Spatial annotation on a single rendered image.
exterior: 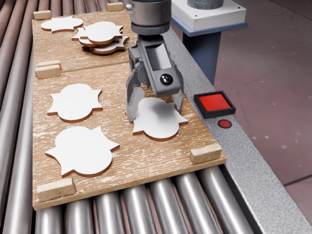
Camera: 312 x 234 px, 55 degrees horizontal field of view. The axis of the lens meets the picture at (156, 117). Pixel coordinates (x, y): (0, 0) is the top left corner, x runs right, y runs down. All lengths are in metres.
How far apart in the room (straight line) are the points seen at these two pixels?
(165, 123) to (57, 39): 0.54
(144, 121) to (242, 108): 1.72
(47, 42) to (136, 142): 0.55
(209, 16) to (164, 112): 0.66
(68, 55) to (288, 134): 1.62
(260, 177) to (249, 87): 1.99
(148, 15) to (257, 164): 0.34
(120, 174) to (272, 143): 1.62
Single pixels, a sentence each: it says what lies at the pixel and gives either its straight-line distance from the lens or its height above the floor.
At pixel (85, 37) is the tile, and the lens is 0.92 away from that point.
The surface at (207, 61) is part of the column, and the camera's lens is 1.39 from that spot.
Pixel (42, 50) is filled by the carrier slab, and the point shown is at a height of 0.94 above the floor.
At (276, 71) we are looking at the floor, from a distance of 2.86.
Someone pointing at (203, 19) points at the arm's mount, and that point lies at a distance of 1.23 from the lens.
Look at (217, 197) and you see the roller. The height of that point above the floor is 0.91.
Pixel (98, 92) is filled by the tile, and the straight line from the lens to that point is 0.73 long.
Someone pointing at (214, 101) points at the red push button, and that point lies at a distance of 0.73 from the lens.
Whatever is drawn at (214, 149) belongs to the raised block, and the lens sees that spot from 0.56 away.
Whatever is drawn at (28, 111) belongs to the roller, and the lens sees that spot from 0.76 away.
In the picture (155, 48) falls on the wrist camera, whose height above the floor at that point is 1.11.
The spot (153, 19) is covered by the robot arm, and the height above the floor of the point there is 1.16.
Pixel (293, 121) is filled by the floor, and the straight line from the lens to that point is 2.31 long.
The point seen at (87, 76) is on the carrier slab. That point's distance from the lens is 0.82.
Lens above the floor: 1.35
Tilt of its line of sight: 39 degrees down
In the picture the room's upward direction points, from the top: straight up
